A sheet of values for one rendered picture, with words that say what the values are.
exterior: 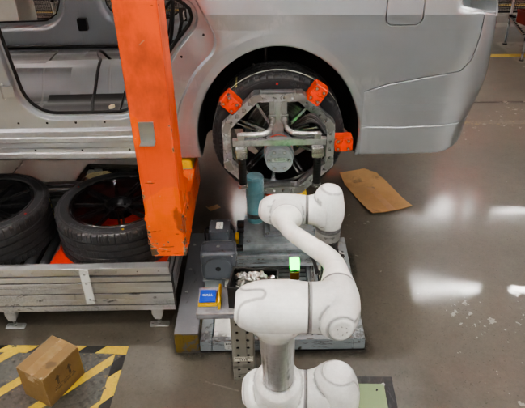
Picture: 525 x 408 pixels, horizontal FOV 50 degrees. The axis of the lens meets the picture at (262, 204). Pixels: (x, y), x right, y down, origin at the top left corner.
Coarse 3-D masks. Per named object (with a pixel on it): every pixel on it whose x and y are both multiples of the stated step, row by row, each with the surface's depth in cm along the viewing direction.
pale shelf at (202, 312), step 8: (200, 288) 249; (208, 288) 249; (216, 288) 249; (224, 288) 249; (224, 296) 245; (224, 304) 240; (200, 312) 236; (208, 312) 236; (216, 312) 236; (224, 312) 236; (232, 312) 236
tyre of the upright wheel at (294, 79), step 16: (256, 64) 283; (272, 64) 278; (288, 64) 278; (256, 80) 266; (272, 80) 266; (288, 80) 266; (304, 80) 267; (320, 80) 280; (240, 96) 270; (224, 112) 275; (336, 112) 275; (336, 128) 279; (336, 160) 290; (320, 176) 294
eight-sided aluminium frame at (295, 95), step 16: (256, 96) 261; (272, 96) 262; (288, 96) 262; (304, 96) 261; (240, 112) 266; (320, 112) 266; (224, 128) 270; (224, 144) 275; (224, 160) 279; (304, 176) 289; (272, 192) 289; (288, 192) 289
